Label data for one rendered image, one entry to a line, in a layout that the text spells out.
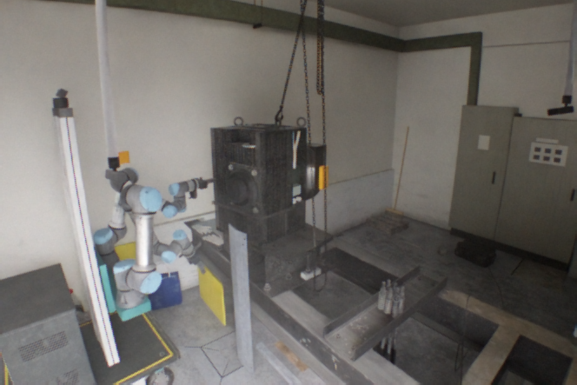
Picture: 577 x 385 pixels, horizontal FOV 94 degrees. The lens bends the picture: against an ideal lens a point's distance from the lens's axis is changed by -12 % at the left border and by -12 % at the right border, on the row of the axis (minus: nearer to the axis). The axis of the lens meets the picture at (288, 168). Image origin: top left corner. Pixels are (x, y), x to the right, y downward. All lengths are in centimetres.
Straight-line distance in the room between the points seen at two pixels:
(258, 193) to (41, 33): 186
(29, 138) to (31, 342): 138
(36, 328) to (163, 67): 202
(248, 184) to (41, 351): 133
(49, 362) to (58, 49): 195
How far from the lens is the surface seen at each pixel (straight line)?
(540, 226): 423
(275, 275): 204
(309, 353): 193
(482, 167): 425
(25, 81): 264
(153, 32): 284
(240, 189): 183
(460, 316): 218
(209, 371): 245
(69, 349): 195
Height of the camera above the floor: 180
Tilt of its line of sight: 13 degrees down
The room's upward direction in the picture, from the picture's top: straight up
